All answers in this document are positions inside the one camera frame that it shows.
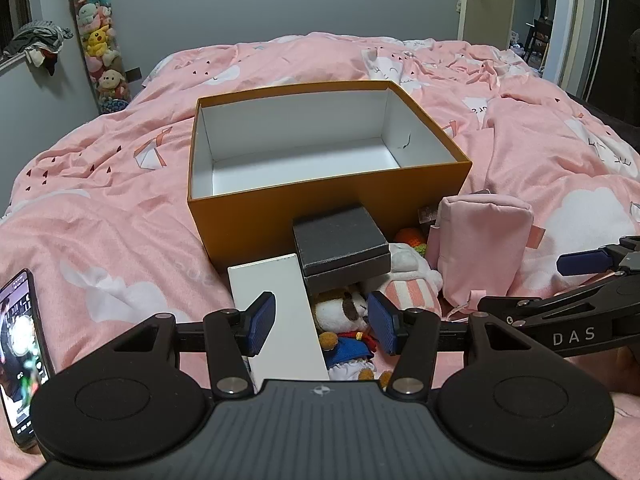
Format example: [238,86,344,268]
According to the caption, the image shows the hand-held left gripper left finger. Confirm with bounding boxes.
[101,291,277,397]

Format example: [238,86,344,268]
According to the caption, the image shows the white box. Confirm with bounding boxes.
[227,254,331,381]

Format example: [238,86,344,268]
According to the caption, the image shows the clear tube of plush toys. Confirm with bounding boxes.
[67,0,132,115]

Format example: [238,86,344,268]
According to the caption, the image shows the orange knitted toy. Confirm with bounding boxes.
[394,227,429,257]

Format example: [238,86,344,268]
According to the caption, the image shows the white pink striped plush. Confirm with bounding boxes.
[374,242,444,322]

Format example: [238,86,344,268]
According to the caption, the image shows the grey clothes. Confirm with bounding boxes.
[4,20,74,77]

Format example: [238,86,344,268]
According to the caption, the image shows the white sliding door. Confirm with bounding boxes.
[544,0,612,97]

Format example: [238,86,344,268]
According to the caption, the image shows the black square box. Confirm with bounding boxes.
[292,205,392,297]

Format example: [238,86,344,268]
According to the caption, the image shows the smartphone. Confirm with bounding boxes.
[0,268,56,450]

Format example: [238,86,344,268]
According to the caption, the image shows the dog plush in blue clothes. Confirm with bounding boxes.
[312,284,396,387]

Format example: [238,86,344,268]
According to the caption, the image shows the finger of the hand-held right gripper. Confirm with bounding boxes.
[477,272,640,361]
[556,234,640,277]

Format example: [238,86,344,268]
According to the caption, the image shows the pink drawstring pouch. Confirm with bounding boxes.
[427,192,546,311]

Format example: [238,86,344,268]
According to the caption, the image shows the dark chair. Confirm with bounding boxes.
[529,18,552,57]

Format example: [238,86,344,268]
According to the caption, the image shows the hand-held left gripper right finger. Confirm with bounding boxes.
[368,291,539,397]

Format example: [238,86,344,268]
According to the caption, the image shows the orange cardboard box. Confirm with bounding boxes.
[187,80,473,273]

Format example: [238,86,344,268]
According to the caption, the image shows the pink printed duvet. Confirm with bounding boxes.
[0,31,640,480]

